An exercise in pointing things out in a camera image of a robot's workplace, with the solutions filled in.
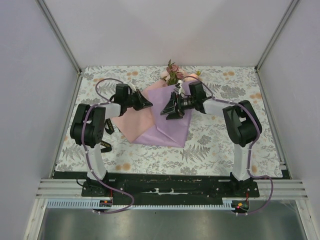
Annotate black ribbon with gold text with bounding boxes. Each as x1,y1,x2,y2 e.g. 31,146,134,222
99,118,116,154

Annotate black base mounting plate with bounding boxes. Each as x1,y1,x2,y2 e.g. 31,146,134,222
81,173,260,206

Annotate floral patterned table mat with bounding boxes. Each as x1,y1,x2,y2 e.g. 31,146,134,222
54,65,285,179

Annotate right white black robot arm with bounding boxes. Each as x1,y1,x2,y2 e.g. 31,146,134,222
160,81,262,197

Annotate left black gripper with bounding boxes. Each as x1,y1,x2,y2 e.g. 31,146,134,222
124,89,152,112

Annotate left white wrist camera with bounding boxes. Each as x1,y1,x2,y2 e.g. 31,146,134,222
128,83,137,93

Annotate pink peony fake flower stem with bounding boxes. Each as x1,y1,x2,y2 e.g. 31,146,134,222
160,70,173,83

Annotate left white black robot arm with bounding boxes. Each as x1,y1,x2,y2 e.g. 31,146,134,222
70,83,153,197

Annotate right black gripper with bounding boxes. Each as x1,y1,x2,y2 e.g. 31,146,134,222
160,92,196,121

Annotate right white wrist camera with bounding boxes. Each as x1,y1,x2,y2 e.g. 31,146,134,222
173,79,185,95

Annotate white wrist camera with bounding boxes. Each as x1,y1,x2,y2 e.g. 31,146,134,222
128,83,137,93
173,79,185,95

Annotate cream rose fake flower stem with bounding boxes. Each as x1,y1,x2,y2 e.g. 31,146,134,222
183,73,201,82

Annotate aluminium frame rail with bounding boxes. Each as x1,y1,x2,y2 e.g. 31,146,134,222
35,179,308,200

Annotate dark pink fake flower stem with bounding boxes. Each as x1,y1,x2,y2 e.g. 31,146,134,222
165,59,185,86

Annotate white slotted cable duct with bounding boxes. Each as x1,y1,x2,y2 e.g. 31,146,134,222
46,198,244,211

